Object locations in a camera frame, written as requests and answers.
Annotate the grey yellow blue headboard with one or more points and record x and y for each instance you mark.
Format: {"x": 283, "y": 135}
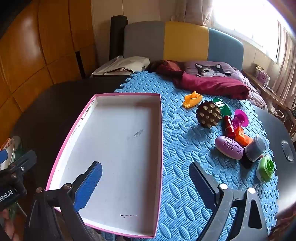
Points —
{"x": 185, "y": 39}

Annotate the wooden side table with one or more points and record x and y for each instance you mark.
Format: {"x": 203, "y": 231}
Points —
{"x": 261, "y": 84}

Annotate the black oval table grommet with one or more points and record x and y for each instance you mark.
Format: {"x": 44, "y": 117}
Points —
{"x": 288, "y": 150}

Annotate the maroon blanket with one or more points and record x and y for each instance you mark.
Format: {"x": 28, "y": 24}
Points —
{"x": 208, "y": 85}

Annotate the magenta plastic spool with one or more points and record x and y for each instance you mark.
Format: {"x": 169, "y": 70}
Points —
{"x": 240, "y": 117}

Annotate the wooden wardrobe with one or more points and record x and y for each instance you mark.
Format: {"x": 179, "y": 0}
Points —
{"x": 34, "y": 46}

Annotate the blue foam mat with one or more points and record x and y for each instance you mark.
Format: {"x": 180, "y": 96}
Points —
{"x": 180, "y": 139}

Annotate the pink bedding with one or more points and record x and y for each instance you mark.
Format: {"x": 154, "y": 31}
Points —
{"x": 254, "y": 92}

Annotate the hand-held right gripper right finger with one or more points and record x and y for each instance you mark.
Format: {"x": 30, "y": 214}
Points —
{"x": 201, "y": 183}

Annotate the pink curtain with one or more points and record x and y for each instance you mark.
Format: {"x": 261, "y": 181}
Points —
{"x": 286, "y": 69}
{"x": 192, "y": 11}

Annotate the pink-edged white box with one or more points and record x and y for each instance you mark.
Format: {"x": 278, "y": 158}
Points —
{"x": 115, "y": 150}

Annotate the bright window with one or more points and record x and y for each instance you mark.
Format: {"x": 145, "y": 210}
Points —
{"x": 242, "y": 18}

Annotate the grey jar with black lid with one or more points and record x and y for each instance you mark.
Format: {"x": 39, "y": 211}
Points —
{"x": 254, "y": 148}

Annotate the blue and white object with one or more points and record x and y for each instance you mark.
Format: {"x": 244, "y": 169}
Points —
{"x": 5, "y": 156}

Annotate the purple gift boxes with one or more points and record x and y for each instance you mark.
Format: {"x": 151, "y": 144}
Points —
{"x": 262, "y": 75}

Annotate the yellow plastic toy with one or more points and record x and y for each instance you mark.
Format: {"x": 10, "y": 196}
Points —
{"x": 192, "y": 99}

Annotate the green plastic spool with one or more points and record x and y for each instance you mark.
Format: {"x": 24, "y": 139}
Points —
{"x": 223, "y": 106}

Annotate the black rolled mat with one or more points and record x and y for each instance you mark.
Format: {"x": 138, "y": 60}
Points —
{"x": 118, "y": 34}

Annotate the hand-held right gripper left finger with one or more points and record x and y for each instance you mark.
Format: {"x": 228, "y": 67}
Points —
{"x": 90, "y": 183}

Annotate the green plastic punch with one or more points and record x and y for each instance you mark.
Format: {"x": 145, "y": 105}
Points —
{"x": 266, "y": 169}

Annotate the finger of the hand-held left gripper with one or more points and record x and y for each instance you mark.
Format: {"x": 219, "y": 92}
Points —
{"x": 24, "y": 162}

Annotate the brown wooden massage brush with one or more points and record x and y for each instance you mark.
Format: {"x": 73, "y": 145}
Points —
{"x": 208, "y": 113}

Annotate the purple oval case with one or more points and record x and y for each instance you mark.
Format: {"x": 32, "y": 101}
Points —
{"x": 227, "y": 146}

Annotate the orange linked cubes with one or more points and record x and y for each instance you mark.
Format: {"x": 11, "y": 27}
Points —
{"x": 240, "y": 136}

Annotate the purple cat pillow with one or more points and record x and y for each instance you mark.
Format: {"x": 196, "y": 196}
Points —
{"x": 208, "y": 68}

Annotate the red metallic cylinder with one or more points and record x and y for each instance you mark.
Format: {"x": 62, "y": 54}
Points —
{"x": 229, "y": 129}

